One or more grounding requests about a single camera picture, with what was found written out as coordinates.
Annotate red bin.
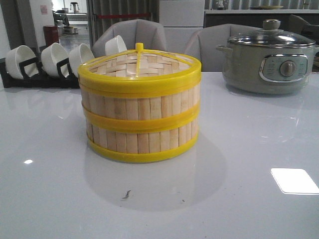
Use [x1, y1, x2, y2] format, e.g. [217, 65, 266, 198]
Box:
[43, 25, 59, 47]

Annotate glass pot lid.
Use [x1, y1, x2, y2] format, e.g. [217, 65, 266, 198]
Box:
[228, 19, 316, 48]

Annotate bamboo steamer tier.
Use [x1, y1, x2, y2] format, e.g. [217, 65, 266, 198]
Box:
[86, 119, 199, 163]
[81, 84, 200, 133]

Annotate white cabinet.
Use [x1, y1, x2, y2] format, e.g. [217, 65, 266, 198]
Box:
[159, 0, 205, 53]

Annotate black dish rack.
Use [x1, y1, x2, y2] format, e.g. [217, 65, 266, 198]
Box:
[0, 56, 79, 89]

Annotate grey chair left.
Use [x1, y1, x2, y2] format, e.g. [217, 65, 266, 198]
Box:
[91, 19, 167, 57]

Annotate grey chair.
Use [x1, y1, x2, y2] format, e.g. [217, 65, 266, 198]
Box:
[91, 19, 167, 57]
[184, 24, 258, 72]

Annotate white bowl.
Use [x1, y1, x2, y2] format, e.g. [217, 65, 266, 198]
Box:
[69, 43, 94, 77]
[5, 45, 36, 79]
[105, 35, 127, 56]
[41, 43, 68, 78]

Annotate grey electric cooking pot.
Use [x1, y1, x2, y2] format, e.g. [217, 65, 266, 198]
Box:
[216, 43, 319, 95]

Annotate woven bamboo steamer lid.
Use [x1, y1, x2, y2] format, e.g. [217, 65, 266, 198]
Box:
[78, 43, 201, 98]

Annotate white bowl right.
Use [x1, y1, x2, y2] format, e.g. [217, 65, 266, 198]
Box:
[105, 35, 127, 56]

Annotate grey chair right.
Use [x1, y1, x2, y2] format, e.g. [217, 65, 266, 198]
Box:
[184, 24, 258, 72]

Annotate white bowl far left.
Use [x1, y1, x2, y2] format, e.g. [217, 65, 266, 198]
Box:
[5, 45, 36, 79]

